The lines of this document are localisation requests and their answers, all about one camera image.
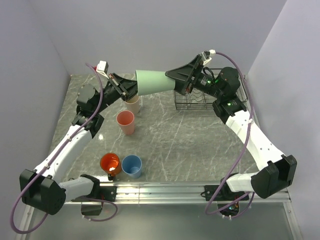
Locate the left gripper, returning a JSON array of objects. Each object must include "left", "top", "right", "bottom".
[{"left": 94, "top": 72, "right": 147, "bottom": 114}]

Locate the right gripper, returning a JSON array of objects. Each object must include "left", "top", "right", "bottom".
[{"left": 164, "top": 55, "right": 223, "bottom": 100}]

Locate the tall green plastic cup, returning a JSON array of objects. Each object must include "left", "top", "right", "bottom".
[{"left": 135, "top": 70, "right": 176, "bottom": 96}]

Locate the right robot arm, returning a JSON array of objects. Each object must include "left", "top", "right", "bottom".
[{"left": 165, "top": 50, "right": 297, "bottom": 200}]

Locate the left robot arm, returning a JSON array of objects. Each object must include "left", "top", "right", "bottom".
[{"left": 19, "top": 73, "right": 138, "bottom": 215}]

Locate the beige plastic cup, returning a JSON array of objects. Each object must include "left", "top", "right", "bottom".
[{"left": 124, "top": 95, "right": 140, "bottom": 115}]

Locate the salmon pink plastic cup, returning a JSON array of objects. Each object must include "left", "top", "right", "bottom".
[{"left": 116, "top": 110, "right": 135, "bottom": 135}]

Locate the blue plastic cup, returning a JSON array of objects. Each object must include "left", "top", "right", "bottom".
[{"left": 121, "top": 155, "right": 142, "bottom": 179}]

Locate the orange glass mug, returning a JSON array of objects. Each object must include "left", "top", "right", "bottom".
[{"left": 100, "top": 152, "right": 122, "bottom": 181}]

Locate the black wire dish rack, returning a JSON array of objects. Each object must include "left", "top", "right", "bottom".
[{"left": 173, "top": 68, "right": 248, "bottom": 111}]

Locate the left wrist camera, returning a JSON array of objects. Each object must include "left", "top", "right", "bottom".
[{"left": 93, "top": 60, "right": 109, "bottom": 78}]

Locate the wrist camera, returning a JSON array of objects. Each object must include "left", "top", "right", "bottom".
[
  {"left": 199, "top": 49, "right": 216, "bottom": 66},
  {"left": 93, "top": 60, "right": 109, "bottom": 78}
]

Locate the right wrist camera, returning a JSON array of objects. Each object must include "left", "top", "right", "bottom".
[{"left": 199, "top": 49, "right": 216, "bottom": 66}]

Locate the aluminium mounting rail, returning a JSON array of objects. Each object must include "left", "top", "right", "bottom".
[{"left": 27, "top": 181, "right": 292, "bottom": 206}]

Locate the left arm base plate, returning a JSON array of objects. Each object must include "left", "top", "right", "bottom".
[{"left": 70, "top": 186, "right": 117, "bottom": 219}]

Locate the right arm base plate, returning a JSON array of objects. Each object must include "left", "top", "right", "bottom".
[{"left": 200, "top": 185, "right": 245, "bottom": 217}]

